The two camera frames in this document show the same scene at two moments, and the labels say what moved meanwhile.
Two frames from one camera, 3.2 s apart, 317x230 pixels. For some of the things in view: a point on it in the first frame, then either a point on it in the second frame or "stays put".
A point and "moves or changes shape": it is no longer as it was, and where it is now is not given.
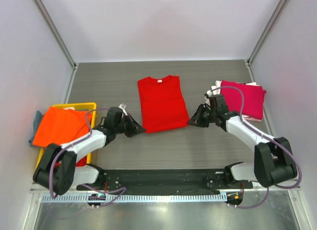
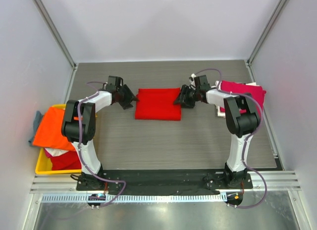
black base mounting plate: x=181 y=181 stays put
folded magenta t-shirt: x=253 y=98 stays put
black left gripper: x=135 y=128 -> x=130 y=97
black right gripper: x=204 y=114 -> x=187 y=96
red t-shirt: x=163 y=105 moves or changes shape
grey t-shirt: x=37 y=120 stays put
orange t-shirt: x=58 y=125 stays put
